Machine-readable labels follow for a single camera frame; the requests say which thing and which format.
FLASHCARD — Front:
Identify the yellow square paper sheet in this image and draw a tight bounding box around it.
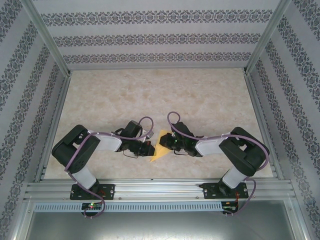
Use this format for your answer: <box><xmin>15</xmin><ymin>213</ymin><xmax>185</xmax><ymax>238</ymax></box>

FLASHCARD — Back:
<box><xmin>149</xmin><ymin>129</ymin><xmax>174</xmax><ymax>163</ymax></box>

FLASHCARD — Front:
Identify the grey metal sheet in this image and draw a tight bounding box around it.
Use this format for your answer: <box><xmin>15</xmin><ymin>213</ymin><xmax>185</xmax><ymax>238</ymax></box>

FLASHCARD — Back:
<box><xmin>24</xmin><ymin>199</ymin><xmax>307</xmax><ymax>240</ymax></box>

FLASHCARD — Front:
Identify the left green circuit board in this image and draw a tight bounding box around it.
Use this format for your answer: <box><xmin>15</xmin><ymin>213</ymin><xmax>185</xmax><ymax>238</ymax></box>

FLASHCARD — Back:
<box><xmin>81</xmin><ymin>202</ymin><xmax>103</xmax><ymax>210</ymax></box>

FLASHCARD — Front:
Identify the aluminium mounting rail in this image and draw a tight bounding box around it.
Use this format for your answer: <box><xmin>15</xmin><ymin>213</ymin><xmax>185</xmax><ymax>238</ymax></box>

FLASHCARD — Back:
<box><xmin>23</xmin><ymin>177</ymin><xmax>297</xmax><ymax>201</ymax></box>

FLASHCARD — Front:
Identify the slotted grey cable duct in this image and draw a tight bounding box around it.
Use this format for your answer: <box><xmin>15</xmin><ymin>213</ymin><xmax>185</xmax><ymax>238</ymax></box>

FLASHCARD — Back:
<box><xmin>33</xmin><ymin>201</ymin><xmax>223</xmax><ymax>213</ymax></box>

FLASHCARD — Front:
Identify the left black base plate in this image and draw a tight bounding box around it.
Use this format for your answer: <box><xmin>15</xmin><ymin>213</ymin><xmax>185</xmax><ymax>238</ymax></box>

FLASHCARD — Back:
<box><xmin>69</xmin><ymin>183</ymin><xmax>116</xmax><ymax>201</ymax></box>

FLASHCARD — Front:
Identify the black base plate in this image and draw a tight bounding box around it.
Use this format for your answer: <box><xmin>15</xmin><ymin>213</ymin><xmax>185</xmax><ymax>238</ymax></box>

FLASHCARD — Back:
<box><xmin>202</xmin><ymin>181</ymin><xmax>250</xmax><ymax>200</ymax></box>
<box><xmin>69</xmin><ymin>183</ymin><xmax>116</xmax><ymax>201</ymax></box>

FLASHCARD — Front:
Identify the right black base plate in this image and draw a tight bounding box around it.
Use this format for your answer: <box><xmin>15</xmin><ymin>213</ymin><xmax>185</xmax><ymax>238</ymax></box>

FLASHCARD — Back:
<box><xmin>202</xmin><ymin>181</ymin><xmax>250</xmax><ymax>200</ymax></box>

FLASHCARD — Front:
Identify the aluminium side rail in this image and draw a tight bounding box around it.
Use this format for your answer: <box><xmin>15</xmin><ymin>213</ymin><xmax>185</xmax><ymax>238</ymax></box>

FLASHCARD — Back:
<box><xmin>34</xmin><ymin>72</ymin><xmax>72</xmax><ymax>182</ymax></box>
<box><xmin>243</xmin><ymin>72</ymin><xmax>285</xmax><ymax>180</ymax></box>

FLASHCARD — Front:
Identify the aluminium frame post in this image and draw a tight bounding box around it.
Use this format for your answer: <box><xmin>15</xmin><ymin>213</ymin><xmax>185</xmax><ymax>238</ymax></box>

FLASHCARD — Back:
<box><xmin>242</xmin><ymin>0</ymin><xmax>293</xmax><ymax>75</ymax></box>
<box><xmin>19</xmin><ymin>0</ymin><xmax>73</xmax><ymax>77</ymax></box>

